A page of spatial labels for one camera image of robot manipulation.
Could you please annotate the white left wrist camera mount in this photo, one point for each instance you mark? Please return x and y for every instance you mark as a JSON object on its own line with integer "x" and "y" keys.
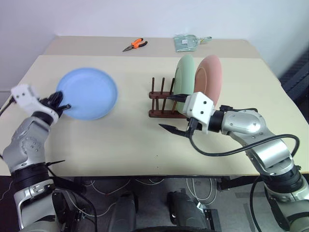
{"x": 25, "y": 97}

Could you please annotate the green plate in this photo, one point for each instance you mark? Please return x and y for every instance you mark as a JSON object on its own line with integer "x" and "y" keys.
{"x": 184, "y": 77}

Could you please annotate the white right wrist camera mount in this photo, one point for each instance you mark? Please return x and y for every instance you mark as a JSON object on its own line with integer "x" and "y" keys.
{"x": 199, "y": 107}

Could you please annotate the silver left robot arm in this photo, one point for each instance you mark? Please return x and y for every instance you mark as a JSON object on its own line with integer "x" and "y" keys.
{"x": 26, "y": 142}

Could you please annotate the pink plate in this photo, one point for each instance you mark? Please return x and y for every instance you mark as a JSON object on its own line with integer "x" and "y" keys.
{"x": 210, "y": 77}

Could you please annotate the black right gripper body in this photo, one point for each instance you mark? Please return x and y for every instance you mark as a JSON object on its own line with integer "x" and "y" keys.
{"x": 193, "y": 123}

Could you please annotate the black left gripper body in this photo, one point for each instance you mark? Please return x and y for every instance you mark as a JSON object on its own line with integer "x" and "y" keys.
{"x": 49, "y": 102}

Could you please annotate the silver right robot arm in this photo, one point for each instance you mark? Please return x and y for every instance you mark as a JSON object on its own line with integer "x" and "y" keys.
{"x": 263, "y": 147}

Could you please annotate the black table frame bracket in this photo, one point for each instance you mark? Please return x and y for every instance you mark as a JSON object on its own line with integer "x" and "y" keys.
{"x": 231, "y": 184}

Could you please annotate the black ribbed object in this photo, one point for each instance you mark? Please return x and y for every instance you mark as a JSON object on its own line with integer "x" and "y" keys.
{"x": 298, "y": 77}

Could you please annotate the blue plate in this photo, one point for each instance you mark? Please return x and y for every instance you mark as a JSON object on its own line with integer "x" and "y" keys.
{"x": 91, "y": 94}

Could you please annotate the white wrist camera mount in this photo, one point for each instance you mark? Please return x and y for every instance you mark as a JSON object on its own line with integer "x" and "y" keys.
{"x": 25, "y": 97}
{"x": 199, "y": 107}

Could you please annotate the dark rounded robot leg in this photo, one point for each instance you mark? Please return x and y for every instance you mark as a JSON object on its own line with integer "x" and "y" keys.
{"x": 186, "y": 212}

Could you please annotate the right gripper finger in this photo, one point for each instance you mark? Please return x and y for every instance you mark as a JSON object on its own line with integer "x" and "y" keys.
{"x": 177, "y": 97}
{"x": 175, "y": 130}

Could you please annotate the wooden dish rack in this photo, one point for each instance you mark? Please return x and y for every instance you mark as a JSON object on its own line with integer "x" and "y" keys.
{"x": 159, "y": 113}

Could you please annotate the clear plastic bag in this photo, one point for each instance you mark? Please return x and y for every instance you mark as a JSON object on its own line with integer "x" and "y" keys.
{"x": 186, "y": 43}

